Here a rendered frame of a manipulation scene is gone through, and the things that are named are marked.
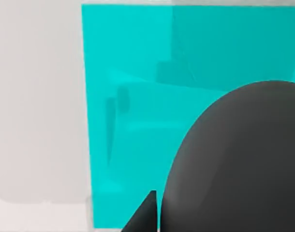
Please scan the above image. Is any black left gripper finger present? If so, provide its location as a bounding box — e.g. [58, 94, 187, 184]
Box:
[120, 190, 158, 232]

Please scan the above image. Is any dark grey rounded object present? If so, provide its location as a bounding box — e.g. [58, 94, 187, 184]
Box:
[160, 80, 295, 232]

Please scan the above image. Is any turquoise flat mat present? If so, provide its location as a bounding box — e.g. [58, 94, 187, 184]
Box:
[81, 4, 295, 230]

